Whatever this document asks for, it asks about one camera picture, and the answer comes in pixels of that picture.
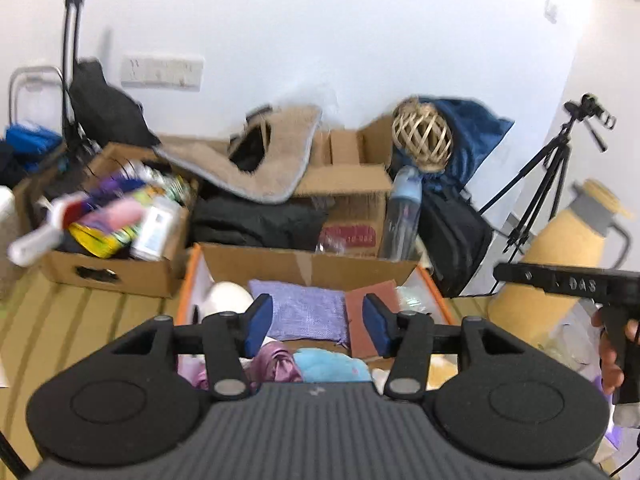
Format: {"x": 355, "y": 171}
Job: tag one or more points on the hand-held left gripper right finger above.
{"x": 376, "y": 325}

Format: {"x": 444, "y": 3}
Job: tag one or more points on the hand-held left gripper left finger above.
{"x": 260, "y": 315}

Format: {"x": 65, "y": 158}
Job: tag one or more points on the reddish brown cloth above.
{"x": 356, "y": 320}

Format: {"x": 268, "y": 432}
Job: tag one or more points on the white soft ball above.
{"x": 225, "y": 300}

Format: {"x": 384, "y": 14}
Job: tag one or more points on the purple woven pouch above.
{"x": 300, "y": 310}

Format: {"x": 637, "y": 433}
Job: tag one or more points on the purple satin cloth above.
{"x": 275, "y": 365}

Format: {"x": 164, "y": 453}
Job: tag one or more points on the orange-edged cardboard box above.
{"x": 280, "y": 265}

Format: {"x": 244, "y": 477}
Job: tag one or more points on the light blue plush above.
{"x": 330, "y": 366}

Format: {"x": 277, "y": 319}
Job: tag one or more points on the cream cloth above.
{"x": 442, "y": 372}

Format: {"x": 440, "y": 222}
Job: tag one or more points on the person's right hand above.
{"x": 610, "y": 365}

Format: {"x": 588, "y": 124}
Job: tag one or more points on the cork-coloured jug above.
{"x": 560, "y": 240}

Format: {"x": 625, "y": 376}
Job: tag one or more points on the clear plastic wrap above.
{"x": 575, "y": 340}

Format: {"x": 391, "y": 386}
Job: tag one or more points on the crumpled clear plastic bag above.
{"x": 332, "y": 246}

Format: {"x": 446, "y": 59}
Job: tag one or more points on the folded black cloth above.
{"x": 250, "y": 222}

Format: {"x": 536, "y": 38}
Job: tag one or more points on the black backpack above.
{"x": 450, "y": 240}

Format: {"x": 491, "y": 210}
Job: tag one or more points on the clear blue-lid water bottle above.
{"x": 400, "y": 210}

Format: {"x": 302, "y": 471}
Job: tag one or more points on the black tripod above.
{"x": 550, "y": 152}

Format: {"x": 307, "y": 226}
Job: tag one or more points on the white packet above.
{"x": 155, "y": 230}

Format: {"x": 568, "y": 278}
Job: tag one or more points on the small cardboard box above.
{"x": 125, "y": 275}

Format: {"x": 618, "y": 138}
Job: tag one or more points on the red-label cardboard box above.
{"x": 345, "y": 185}

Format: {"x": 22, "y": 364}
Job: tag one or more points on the green packets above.
{"x": 170, "y": 187}

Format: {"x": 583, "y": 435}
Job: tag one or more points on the beige fleece mat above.
{"x": 280, "y": 160}

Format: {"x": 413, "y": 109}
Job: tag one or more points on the pink packet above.
{"x": 120, "y": 212}

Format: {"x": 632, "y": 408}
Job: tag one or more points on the dark blue cloth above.
{"x": 475, "y": 130}

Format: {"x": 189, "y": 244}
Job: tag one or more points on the yellow packet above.
{"x": 95, "y": 240}

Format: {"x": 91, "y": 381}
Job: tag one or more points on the beige striped mat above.
{"x": 75, "y": 320}

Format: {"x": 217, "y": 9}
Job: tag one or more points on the purple packet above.
{"x": 112, "y": 190}

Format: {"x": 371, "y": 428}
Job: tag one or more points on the wicker ball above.
{"x": 420, "y": 135}

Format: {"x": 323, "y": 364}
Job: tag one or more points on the white and red scoop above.
{"x": 35, "y": 247}

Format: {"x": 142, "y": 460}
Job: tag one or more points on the black bag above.
{"x": 105, "y": 110}

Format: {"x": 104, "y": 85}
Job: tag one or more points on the white container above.
{"x": 6, "y": 207}

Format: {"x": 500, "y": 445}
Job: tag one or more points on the black rod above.
{"x": 12, "y": 455}

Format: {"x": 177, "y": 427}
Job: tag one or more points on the blue box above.
{"x": 30, "y": 137}

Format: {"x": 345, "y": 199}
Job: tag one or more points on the black cloth heap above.
{"x": 10, "y": 160}

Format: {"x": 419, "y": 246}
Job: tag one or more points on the black hand trolley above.
{"x": 71, "y": 35}

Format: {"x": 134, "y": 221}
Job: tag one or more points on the black camera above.
{"x": 587, "y": 105}

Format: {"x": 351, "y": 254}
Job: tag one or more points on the white wall socket panel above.
{"x": 162, "y": 72}

